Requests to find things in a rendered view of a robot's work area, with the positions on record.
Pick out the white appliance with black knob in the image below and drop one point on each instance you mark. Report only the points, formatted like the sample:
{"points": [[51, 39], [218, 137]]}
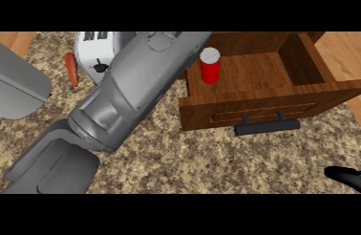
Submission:
{"points": [[95, 49]]}

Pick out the brown wooden open drawer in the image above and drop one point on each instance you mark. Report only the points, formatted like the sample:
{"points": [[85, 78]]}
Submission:
{"points": [[253, 73]]}

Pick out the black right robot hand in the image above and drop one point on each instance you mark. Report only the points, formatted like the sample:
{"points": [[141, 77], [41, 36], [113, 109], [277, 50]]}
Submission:
{"points": [[347, 176]]}

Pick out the red can with white lid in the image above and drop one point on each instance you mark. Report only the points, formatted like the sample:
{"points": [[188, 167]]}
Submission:
{"points": [[209, 68]]}

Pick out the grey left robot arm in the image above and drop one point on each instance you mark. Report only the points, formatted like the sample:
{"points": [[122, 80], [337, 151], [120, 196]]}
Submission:
{"points": [[126, 86]]}

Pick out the grey rounded appliance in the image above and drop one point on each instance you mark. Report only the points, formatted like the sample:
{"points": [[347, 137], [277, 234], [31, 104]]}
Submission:
{"points": [[17, 86]]}

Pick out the orange carrot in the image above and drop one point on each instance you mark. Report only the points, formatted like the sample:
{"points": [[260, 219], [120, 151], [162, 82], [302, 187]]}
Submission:
{"points": [[70, 70]]}

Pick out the brown wooden drawer front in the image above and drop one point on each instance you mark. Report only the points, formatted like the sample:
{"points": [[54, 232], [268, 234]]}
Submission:
{"points": [[262, 105]]}

